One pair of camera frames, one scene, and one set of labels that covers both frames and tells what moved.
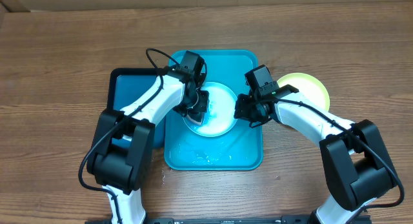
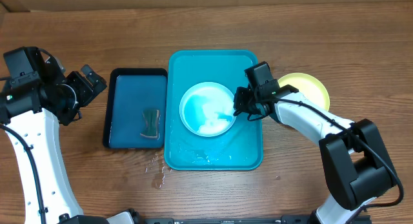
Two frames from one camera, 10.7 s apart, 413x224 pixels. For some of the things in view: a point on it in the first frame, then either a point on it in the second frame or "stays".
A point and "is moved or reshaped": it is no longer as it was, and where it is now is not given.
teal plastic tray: (241, 147) stays
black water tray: (124, 86) stays
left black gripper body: (198, 104) -> (80, 90)
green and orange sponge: (195, 117) is moved or reshaped
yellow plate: (308, 86) stays
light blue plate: (221, 117) stays
